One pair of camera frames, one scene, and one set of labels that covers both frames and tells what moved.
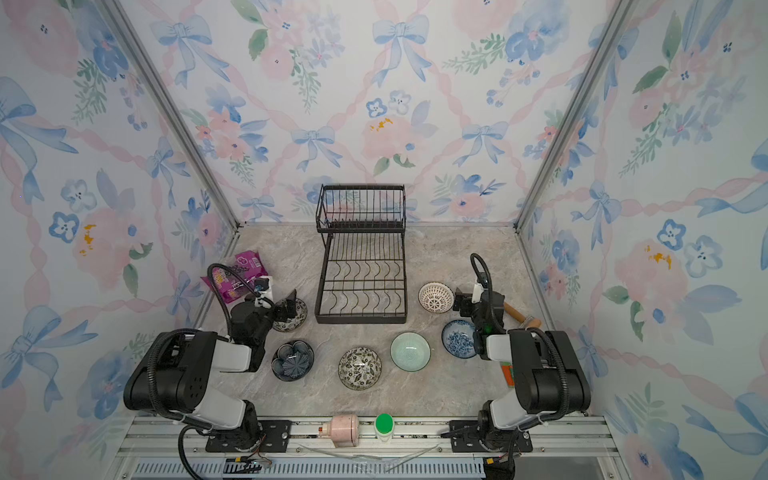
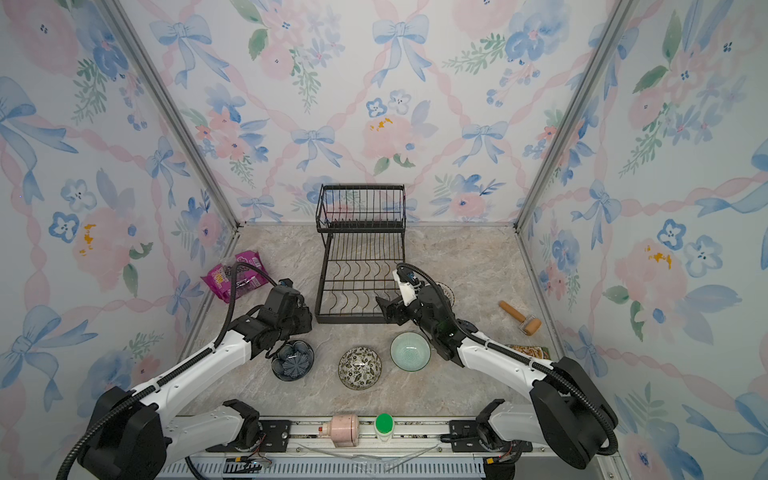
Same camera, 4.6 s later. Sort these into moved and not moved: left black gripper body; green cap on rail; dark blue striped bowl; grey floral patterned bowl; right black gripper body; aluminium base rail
Moved: left black gripper body; right black gripper body
Not moved: green cap on rail; dark blue striped bowl; aluminium base rail; grey floral patterned bowl
